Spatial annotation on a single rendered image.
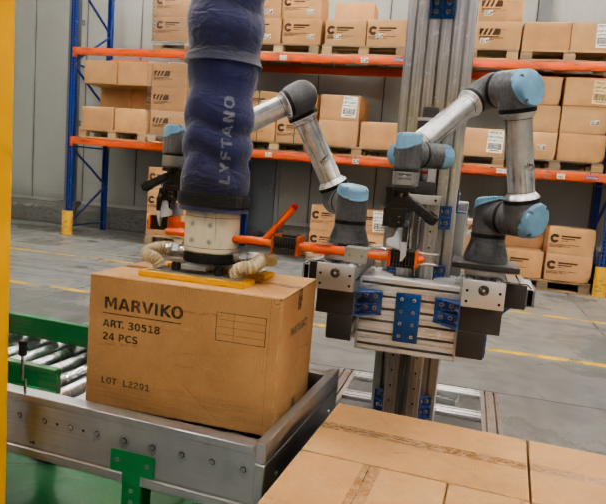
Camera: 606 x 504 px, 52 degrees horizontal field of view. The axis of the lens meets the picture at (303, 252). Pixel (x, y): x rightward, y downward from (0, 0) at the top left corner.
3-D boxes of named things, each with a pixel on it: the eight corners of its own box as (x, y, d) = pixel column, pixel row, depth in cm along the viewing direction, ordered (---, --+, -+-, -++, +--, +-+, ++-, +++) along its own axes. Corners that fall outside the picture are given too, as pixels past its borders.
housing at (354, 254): (343, 261, 180) (344, 246, 180) (347, 259, 187) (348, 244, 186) (366, 264, 179) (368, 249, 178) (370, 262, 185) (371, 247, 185)
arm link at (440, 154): (432, 144, 190) (405, 140, 184) (458, 144, 181) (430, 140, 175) (429, 169, 191) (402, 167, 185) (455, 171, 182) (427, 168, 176)
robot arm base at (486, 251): (463, 256, 228) (466, 229, 226) (506, 261, 224) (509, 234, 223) (462, 261, 213) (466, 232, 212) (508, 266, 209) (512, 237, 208)
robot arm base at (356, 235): (332, 242, 240) (334, 217, 239) (371, 246, 236) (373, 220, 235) (323, 246, 226) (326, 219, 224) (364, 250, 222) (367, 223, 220)
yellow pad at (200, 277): (137, 276, 186) (138, 259, 185) (153, 271, 195) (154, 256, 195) (243, 290, 177) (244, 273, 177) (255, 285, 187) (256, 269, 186)
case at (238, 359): (84, 402, 188) (90, 273, 183) (149, 366, 227) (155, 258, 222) (272, 438, 174) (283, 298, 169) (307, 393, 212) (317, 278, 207)
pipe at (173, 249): (141, 263, 187) (142, 244, 186) (178, 255, 211) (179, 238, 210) (246, 277, 179) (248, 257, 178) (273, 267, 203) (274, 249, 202)
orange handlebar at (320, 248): (130, 233, 197) (131, 222, 197) (173, 227, 227) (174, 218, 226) (422, 267, 175) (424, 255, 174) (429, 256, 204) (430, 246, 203)
